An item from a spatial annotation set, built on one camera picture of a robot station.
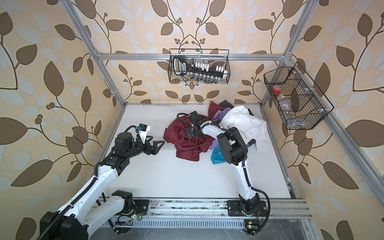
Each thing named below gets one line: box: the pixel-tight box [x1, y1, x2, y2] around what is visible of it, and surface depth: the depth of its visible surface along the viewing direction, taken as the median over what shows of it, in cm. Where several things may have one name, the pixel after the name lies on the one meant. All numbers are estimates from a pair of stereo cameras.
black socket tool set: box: [173, 55, 228, 82], surface depth 87 cm
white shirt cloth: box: [219, 105, 267, 151], surface depth 87 cm
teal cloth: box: [210, 147, 227, 165], surface depth 93 cm
